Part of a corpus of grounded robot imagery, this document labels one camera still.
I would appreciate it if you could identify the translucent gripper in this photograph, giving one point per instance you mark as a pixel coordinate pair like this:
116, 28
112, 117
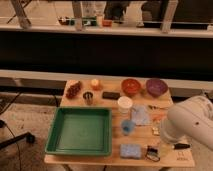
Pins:
169, 135

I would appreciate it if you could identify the blue sponge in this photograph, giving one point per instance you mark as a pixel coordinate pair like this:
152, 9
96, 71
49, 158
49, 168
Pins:
130, 151

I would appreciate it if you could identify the purple bowl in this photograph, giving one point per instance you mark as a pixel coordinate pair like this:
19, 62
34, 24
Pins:
156, 87

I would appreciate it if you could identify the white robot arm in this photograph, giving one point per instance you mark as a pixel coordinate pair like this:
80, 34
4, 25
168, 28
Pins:
192, 117

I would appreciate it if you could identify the orange bowl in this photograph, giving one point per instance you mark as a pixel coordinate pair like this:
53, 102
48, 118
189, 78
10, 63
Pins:
131, 86

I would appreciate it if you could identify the black scrub brush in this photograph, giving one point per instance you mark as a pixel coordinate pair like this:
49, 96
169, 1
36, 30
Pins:
152, 154

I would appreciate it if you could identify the orange carrot toy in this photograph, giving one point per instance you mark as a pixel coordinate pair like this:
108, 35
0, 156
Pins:
158, 117

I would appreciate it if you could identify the small metal fork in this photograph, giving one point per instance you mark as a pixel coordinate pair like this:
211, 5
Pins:
156, 107

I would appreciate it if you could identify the small blue cup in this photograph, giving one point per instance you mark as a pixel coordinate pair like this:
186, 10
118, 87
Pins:
127, 127

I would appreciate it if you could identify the wooden table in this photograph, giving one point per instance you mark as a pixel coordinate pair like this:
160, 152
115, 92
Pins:
141, 135

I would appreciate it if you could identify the white plastic cup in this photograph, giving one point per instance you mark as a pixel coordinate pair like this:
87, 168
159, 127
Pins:
124, 104

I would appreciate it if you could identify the black rectangular block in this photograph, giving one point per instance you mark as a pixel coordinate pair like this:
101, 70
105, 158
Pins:
110, 95

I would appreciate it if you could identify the small metal cup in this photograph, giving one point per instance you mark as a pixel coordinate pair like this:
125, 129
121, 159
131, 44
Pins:
88, 98

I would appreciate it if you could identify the orange fruit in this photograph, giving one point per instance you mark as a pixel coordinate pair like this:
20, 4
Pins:
95, 84

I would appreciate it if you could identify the green plastic tray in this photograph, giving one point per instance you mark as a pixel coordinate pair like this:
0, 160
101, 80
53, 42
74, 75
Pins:
80, 131

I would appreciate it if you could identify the red grapes bunch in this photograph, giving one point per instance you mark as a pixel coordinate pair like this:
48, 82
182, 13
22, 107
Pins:
73, 90

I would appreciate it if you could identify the black chair base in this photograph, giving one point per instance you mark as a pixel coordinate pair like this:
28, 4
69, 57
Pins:
30, 138

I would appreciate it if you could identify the black handled knife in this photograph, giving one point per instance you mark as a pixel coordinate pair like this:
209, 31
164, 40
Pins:
180, 146

